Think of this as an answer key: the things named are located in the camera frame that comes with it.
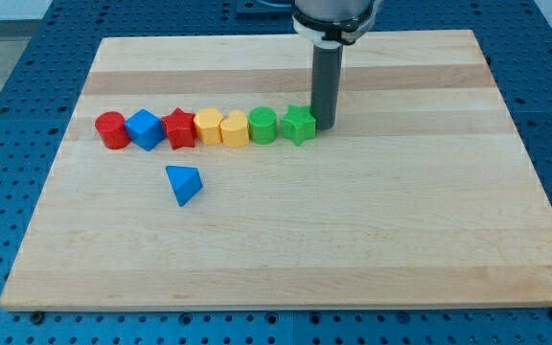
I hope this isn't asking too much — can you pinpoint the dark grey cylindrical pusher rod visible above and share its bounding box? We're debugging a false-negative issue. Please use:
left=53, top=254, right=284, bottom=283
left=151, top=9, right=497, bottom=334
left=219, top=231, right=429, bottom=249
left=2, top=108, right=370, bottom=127
left=310, top=46, right=343, bottom=130

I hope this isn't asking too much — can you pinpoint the blue triangle block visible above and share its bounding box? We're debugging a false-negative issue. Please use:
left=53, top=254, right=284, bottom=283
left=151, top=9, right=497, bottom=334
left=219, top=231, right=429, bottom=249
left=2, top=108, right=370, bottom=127
left=165, top=166, right=203, bottom=207

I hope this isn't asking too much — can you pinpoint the red cylinder block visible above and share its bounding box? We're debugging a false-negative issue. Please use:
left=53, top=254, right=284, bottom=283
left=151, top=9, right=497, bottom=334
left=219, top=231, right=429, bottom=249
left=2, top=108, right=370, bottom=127
left=95, top=111, right=131, bottom=150

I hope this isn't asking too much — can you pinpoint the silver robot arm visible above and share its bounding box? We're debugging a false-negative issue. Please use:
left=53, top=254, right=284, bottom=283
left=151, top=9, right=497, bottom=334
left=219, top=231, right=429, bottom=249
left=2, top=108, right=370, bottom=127
left=292, top=0, right=384, bottom=49

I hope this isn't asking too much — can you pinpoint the blue cube block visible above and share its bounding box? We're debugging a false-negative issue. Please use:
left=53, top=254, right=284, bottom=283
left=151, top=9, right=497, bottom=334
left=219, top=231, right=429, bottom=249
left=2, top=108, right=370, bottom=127
left=125, top=109, right=165, bottom=151

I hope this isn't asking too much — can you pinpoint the red star block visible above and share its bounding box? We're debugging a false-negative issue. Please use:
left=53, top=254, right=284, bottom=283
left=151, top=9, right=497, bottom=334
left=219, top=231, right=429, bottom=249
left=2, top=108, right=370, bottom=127
left=161, top=107, right=197, bottom=150

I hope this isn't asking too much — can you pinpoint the yellow heart block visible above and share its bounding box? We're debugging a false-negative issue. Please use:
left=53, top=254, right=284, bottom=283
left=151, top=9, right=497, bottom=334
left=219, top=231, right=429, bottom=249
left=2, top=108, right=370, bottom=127
left=220, top=109, right=250, bottom=148

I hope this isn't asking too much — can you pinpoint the wooden board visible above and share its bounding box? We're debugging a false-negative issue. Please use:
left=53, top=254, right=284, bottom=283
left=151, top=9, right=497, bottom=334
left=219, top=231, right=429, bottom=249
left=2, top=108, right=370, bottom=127
left=0, top=30, right=552, bottom=311

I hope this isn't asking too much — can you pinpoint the green cylinder block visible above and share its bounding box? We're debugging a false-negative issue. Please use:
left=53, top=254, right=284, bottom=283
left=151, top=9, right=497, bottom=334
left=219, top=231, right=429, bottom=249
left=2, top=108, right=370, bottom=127
left=248, top=106, right=277, bottom=145

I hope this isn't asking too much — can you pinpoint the green star block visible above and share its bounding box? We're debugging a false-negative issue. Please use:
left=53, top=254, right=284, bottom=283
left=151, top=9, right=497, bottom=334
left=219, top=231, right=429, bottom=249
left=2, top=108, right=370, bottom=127
left=281, top=105, right=316, bottom=147

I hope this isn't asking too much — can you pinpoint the yellow hexagon block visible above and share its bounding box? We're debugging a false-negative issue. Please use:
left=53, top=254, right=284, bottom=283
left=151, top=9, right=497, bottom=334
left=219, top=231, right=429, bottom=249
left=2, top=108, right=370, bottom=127
left=194, top=108, right=224, bottom=146

